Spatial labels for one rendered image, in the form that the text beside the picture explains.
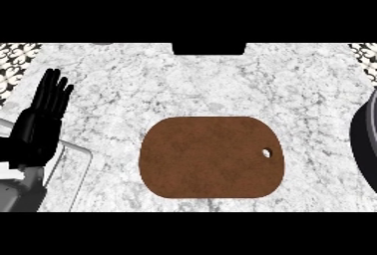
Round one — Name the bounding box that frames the black pot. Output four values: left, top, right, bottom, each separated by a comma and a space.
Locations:
350, 89, 377, 197

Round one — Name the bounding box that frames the grey sink basin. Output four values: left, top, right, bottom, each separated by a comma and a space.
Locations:
0, 118, 95, 213

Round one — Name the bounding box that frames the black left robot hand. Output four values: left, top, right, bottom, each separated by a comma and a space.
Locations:
0, 68, 77, 170

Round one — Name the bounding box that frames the black appliance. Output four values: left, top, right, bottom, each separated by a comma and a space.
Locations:
172, 42, 248, 56

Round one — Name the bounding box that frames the brown wooden cutting board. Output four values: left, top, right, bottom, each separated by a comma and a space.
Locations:
140, 116, 287, 199

